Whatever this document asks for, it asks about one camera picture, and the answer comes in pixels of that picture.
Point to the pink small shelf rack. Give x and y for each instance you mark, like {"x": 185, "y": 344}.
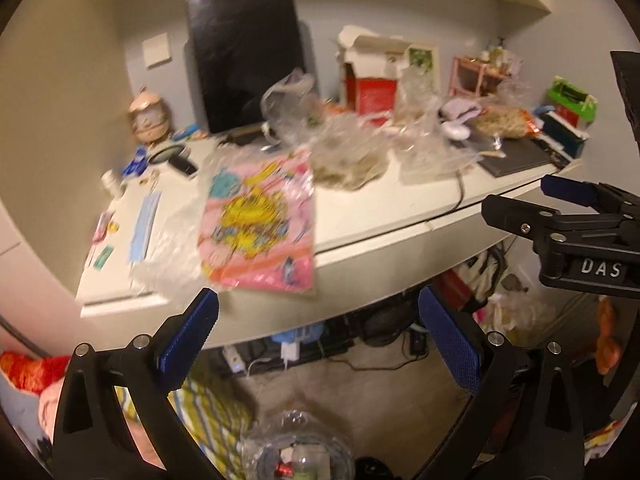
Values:
{"x": 472, "y": 78}

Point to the blue face mask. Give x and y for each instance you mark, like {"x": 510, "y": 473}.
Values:
{"x": 140, "y": 240}

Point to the white wall switch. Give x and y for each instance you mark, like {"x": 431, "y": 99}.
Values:
{"x": 156, "y": 50}

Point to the framed picture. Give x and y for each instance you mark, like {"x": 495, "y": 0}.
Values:
{"x": 426, "y": 59}

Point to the red orange cloth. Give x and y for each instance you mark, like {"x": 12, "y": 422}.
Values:
{"x": 30, "y": 375}

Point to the white power strip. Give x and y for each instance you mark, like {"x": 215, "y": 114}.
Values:
{"x": 234, "y": 360}

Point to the torn white red box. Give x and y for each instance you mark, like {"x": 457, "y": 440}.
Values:
{"x": 370, "y": 67}

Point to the clear trash bin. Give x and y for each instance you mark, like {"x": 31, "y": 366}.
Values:
{"x": 296, "y": 445}

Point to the clear wrapper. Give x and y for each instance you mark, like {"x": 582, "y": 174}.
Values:
{"x": 172, "y": 268}

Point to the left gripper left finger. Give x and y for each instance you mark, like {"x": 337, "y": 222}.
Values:
{"x": 91, "y": 437}

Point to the black tablet screen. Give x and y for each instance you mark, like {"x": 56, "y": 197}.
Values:
{"x": 241, "y": 49}

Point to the bag of nuts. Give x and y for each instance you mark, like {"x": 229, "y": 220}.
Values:
{"x": 504, "y": 121}

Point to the black notebook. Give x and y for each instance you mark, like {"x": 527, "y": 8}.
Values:
{"x": 519, "y": 155}

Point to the white computer mouse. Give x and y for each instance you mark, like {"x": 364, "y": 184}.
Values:
{"x": 455, "y": 132}

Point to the white desk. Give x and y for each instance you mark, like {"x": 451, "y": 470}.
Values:
{"x": 370, "y": 244}

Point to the striped yellow bedsheet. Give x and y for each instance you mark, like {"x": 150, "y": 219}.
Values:
{"x": 214, "y": 417}

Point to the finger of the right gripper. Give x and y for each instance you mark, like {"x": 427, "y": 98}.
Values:
{"x": 527, "y": 220}
{"x": 601, "y": 197}

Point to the black magnifying glass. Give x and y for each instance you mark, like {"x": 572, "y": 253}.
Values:
{"x": 177, "y": 157}

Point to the round head figurine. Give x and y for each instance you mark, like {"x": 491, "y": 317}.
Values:
{"x": 149, "y": 117}

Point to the pink cartoon snack bag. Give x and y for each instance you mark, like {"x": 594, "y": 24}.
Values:
{"x": 257, "y": 227}

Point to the green box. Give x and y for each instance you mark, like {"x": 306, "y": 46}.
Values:
{"x": 573, "y": 104}

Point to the clear plastic bag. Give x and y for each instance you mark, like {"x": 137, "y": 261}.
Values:
{"x": 346, "y": 151}

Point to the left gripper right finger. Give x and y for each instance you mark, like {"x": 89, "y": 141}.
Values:
{"x": 522, "y": 420}

